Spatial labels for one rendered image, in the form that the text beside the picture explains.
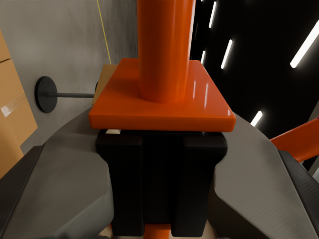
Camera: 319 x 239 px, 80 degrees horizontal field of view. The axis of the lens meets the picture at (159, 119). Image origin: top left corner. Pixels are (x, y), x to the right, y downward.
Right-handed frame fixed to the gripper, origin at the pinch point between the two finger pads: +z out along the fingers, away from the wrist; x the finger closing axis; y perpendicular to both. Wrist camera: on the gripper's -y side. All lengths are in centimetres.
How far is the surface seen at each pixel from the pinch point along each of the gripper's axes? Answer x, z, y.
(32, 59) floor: -124, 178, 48
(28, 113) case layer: -69, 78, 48
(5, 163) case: -29.6, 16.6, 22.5
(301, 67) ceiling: 274, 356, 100
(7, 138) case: -29.6, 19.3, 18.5
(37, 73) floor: -124, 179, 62
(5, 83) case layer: -69, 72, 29
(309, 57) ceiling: 274, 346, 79
